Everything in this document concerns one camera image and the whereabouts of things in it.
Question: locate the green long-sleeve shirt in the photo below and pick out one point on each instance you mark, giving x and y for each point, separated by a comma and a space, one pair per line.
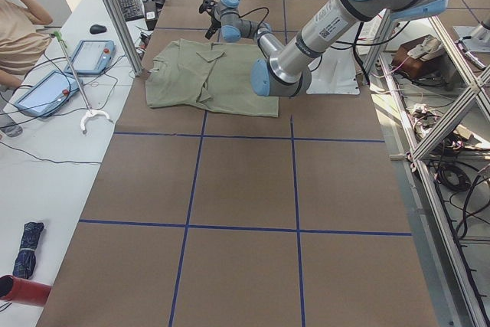
209, 76

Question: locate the black power adapter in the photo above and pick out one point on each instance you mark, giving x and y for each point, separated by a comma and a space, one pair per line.
150, 14

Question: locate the seated person beige shirt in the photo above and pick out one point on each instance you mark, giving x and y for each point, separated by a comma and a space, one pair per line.
22, 43

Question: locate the far blue teach pendant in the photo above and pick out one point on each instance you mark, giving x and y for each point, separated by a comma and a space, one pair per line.
92, 57

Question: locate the red cylinder tube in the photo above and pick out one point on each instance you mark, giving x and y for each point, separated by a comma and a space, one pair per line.
23, 291

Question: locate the black computer mouse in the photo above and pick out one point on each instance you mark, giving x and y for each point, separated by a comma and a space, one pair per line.
97, 29

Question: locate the blue teach pendant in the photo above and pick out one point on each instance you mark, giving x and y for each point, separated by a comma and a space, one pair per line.
47, 96
92, 57

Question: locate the black keyboard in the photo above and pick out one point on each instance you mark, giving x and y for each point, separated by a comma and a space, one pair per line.
131, 9

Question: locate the white reacher grabber stick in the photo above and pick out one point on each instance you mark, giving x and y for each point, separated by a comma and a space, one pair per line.
90, 111

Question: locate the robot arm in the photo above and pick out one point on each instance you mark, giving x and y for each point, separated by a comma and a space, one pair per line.
284, 69

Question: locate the aluminium frame post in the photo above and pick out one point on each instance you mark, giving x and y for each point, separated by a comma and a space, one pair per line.
119, 23

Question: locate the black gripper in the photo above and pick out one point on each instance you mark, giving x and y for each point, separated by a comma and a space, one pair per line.
215, 24

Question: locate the brown box with cables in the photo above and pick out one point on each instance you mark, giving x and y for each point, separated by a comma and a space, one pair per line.
419, 57

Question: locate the folded dark blue umbrella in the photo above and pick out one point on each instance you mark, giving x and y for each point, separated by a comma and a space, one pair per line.
26, 260

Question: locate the near blue teach pendant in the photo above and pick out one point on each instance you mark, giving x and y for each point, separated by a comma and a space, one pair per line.
47, 96

